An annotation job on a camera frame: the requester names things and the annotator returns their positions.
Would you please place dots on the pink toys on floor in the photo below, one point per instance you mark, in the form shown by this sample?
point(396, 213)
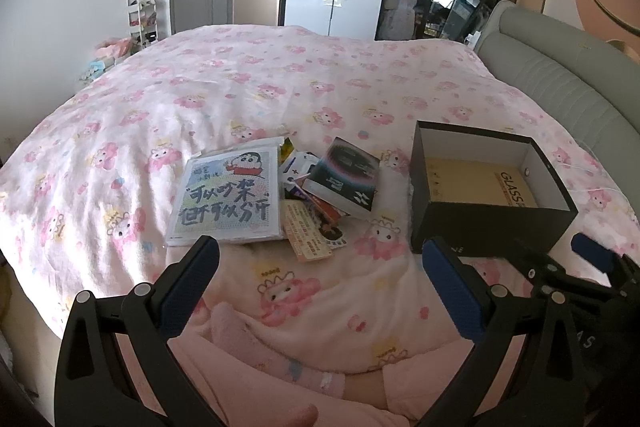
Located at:
point(107, 54)

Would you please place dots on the red photo card packet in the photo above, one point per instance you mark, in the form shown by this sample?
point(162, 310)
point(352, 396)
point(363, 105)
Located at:
point(325, 209)

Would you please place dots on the black book with rainbow rim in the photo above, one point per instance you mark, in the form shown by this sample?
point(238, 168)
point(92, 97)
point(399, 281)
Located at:
point(345, 177)

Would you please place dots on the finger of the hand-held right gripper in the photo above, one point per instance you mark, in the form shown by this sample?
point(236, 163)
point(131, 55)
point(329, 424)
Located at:
point(595, 254)
point(540, 269)

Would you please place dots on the yellow paper sheet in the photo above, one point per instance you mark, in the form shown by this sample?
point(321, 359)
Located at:
point(475, 184)

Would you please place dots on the cartoon picture frame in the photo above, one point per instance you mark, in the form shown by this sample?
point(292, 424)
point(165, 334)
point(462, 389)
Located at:
point(225, 197)

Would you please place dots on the yellow green snack packet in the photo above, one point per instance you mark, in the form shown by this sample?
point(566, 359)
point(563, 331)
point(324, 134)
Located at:
point(287, 149)

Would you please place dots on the cartoon figure sticker card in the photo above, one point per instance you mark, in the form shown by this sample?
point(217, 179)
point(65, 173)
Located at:
point(332, 237)

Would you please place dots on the white shelf rack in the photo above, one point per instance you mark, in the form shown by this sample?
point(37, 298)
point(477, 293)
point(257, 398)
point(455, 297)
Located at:
point(142, 14)

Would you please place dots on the yellow coupon card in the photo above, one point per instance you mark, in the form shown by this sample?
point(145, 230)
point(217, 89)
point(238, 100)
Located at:
point(307, 234)

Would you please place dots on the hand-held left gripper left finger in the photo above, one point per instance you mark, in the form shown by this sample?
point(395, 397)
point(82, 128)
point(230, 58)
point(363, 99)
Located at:
point(187, 288)

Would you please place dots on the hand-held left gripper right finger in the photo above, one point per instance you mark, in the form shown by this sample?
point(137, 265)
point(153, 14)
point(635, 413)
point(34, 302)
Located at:
point(452, 293)

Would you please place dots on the pink printed blanket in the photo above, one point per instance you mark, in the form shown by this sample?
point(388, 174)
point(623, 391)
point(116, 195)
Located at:
point(200, 97)

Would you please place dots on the grey padded headboard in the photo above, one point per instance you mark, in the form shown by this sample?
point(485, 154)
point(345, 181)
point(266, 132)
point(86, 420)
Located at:
point(560, 72)

